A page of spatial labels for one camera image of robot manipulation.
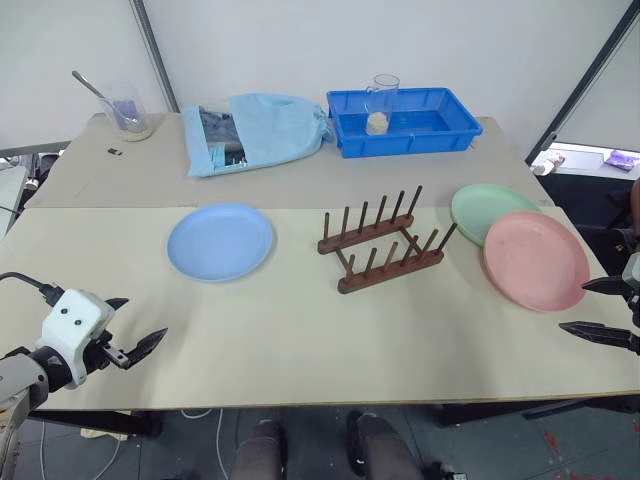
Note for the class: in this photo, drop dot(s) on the blue plastic bin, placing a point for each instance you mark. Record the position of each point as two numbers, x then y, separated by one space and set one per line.
430 135

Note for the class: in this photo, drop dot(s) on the dark rounded knee shape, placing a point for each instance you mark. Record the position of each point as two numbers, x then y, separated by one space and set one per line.
260 452
382 450

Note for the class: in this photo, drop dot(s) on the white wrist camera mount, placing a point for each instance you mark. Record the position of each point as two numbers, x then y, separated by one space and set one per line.
633 270
75 320

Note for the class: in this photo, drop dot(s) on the green plastic plate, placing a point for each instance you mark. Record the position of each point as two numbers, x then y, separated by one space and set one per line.
480 210

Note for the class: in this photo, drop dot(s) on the grey horizontal metal rail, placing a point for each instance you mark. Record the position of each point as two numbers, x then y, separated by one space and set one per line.
30 148

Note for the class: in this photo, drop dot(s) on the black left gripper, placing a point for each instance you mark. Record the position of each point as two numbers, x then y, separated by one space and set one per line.
97 352

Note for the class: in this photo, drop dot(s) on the clear glass pitcher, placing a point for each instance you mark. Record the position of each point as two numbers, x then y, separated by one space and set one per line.
378 117

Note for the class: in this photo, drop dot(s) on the pink-red plastic plate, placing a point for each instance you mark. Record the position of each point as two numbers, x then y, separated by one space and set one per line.
535 260

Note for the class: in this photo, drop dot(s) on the clear glass beaker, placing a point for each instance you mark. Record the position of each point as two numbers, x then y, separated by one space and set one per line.
131 120

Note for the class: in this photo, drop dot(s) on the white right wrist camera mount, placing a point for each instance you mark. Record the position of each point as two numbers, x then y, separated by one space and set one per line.
633 270

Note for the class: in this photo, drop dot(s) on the purple packet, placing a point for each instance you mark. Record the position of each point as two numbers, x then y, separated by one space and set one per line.
621 160

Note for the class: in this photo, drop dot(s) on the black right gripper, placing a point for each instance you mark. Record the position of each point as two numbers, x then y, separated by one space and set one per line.
634 320

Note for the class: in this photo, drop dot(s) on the black table frame beam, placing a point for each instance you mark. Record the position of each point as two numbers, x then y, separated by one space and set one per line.
100 421
525 407

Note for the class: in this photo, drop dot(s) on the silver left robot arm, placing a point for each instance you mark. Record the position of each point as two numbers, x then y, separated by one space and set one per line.
15 376

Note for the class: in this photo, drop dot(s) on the brown wooden plate rack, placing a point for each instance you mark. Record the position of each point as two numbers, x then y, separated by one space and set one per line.
390 269

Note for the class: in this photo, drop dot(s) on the small black clip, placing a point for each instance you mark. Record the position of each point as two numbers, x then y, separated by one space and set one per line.
115 150

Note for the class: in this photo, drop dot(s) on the blue plastic plate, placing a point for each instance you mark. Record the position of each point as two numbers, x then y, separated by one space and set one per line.
220 242

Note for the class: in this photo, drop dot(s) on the grey metal frame pole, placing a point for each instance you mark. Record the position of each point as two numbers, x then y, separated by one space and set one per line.
159 55
582 90

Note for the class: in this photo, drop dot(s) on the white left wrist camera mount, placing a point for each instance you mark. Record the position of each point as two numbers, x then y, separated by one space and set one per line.
75 320

